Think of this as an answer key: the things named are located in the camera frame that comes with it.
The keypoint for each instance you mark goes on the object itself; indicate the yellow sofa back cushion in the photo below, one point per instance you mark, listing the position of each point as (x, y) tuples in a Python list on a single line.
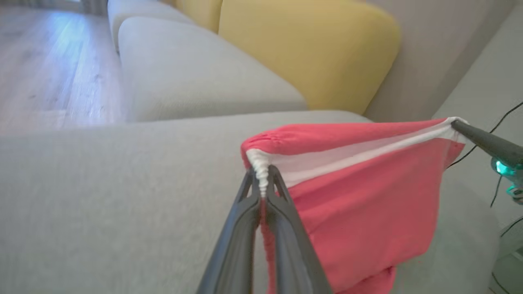
[(310, 53), (200, 12)]

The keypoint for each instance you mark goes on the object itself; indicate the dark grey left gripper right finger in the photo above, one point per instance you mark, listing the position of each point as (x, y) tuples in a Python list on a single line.
[(290, 253)]

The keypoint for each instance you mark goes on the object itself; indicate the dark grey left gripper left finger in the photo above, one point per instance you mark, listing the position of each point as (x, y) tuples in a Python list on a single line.
[(237, 245)]

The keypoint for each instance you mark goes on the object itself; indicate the large grey sofa seat cushion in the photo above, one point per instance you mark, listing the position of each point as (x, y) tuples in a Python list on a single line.
[(122, 196)]

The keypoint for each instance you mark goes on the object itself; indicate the red shorts with white band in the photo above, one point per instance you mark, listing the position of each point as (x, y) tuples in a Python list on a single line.
[(367, 212)]

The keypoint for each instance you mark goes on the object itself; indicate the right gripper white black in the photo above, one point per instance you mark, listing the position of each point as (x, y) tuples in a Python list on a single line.
[(515, 175)]

